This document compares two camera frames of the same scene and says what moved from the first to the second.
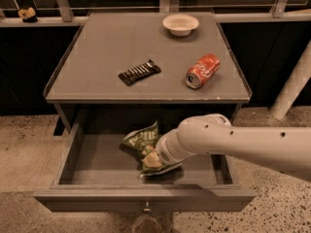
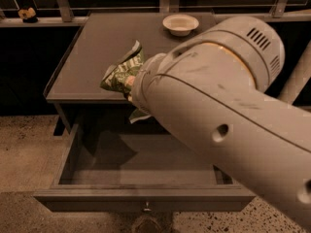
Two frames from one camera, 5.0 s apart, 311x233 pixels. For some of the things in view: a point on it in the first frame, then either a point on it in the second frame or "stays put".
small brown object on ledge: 27,15 stays put
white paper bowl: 180,24 stays put
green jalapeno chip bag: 141,142 to 120,78
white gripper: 164,150 to 138,88
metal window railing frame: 60,14 stays put
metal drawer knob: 147,209 stays put
